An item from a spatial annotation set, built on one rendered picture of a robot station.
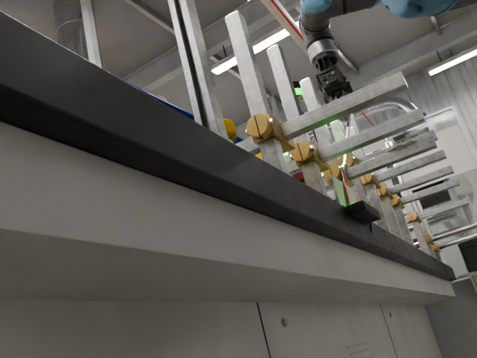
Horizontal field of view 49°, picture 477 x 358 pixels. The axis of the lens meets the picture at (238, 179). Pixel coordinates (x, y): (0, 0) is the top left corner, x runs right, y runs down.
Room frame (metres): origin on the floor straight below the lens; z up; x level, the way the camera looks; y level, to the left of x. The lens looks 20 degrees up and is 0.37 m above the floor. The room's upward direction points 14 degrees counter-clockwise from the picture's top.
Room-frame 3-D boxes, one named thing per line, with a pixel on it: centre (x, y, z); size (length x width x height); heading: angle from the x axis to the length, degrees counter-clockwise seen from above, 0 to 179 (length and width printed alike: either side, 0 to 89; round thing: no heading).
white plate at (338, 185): (1.42, -0.29, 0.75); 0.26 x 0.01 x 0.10; 157
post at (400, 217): (2.38, -0.68, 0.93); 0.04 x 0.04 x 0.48; 67
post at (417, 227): (2.84, -0.88, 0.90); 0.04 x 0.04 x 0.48; 67
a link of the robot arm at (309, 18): (1.32, -0.36, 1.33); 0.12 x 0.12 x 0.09; 88
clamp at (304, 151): (1.25, -0.19, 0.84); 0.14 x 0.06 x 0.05; 157
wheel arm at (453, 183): (2.37, -0.79, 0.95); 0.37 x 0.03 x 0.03; 67
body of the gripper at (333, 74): (1.43, -0.35, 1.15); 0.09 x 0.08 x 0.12; 157
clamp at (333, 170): (1.48, -0.29, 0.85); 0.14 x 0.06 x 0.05; 157
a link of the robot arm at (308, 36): (1.43, -0.35, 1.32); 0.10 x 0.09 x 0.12; 178
